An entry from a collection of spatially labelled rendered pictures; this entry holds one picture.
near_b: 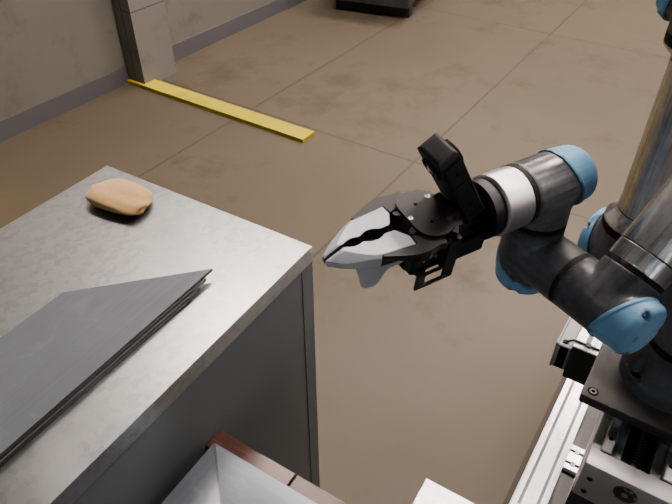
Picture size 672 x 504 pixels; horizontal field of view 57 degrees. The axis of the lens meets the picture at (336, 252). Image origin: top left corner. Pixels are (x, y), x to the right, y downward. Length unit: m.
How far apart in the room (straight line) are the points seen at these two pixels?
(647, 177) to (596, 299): 0.28
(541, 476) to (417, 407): 0.55
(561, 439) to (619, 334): 1.32
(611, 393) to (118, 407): 0.79
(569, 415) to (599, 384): 1.01
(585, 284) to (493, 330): 1.85
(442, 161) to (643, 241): 0.27
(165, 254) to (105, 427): 0.41
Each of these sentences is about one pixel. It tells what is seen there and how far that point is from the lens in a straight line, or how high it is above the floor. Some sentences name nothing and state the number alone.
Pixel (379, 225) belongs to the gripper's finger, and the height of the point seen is 1.46.
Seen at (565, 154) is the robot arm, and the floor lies 1.47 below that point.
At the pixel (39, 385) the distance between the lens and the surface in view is 1.09.
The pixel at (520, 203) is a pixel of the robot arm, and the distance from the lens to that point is 0.71.
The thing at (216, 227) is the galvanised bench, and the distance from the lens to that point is 1.34.
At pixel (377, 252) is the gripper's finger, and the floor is 1.46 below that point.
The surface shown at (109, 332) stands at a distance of 1.12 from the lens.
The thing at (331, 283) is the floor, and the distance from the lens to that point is 2.73.
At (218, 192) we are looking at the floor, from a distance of 3.35.
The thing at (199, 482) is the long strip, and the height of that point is 0.87.
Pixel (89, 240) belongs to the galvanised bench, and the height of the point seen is 1.05.
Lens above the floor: 1.85
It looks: 40 degrees down
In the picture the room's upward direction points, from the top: straight up
